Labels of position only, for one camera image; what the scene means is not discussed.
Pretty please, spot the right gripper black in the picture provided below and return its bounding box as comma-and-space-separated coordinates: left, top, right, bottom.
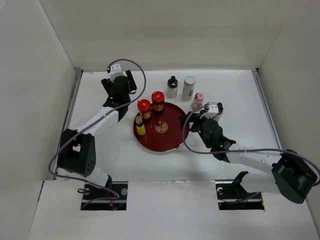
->
179, 111, 214, 149

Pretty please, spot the black cap brown spice bottle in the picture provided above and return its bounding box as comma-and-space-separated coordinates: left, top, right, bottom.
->
214, 102, 224, 122

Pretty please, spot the red lid chili sauce jar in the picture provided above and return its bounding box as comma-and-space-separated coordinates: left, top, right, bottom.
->
137, 99, 152, 122

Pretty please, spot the small yellow label oil bottle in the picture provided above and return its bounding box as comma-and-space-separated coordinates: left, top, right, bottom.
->
135, 115, 146, 136

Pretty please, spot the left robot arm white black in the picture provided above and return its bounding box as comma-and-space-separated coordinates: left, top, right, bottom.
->
57, 70, 137, 200

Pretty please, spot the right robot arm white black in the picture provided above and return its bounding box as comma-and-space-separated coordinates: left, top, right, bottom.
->
188, 113, 320, 204

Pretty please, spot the pink cap small bottle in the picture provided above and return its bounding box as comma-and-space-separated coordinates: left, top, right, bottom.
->
191, 92, 205, 110

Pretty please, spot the tall silver lid spice jar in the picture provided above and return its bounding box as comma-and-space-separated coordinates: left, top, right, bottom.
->
182, 75, 196, 101

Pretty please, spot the black cap white powder bottle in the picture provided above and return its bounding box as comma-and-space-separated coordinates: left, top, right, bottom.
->
166, 75, 178, 98

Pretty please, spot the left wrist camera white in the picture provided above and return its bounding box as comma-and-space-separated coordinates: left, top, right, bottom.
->
107, 62, 124, 83

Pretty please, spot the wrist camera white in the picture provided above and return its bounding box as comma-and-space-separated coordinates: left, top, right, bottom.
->
107, 62, 124, 83
200, 102, 219, 119

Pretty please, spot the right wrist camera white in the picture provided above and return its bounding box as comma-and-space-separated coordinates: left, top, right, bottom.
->
200, 102, 219, 119

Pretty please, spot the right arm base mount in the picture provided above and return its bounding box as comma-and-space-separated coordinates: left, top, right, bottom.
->
215, 171, 265, 211

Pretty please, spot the aluminium table edge rail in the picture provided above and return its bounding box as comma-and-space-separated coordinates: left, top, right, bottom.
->
251, 68, 282, 148

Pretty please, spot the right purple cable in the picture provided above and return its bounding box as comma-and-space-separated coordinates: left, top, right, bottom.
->
182, 106, 320, 203

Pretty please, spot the purple cable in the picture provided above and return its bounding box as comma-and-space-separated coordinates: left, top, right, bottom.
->
47, 58, 147, 210
182, 106, 320, 203

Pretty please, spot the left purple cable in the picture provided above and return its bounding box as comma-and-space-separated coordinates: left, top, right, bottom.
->
47, 58, 147, 210

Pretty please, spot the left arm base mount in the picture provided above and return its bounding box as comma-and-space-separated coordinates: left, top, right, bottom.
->
77, 181, 129, 211

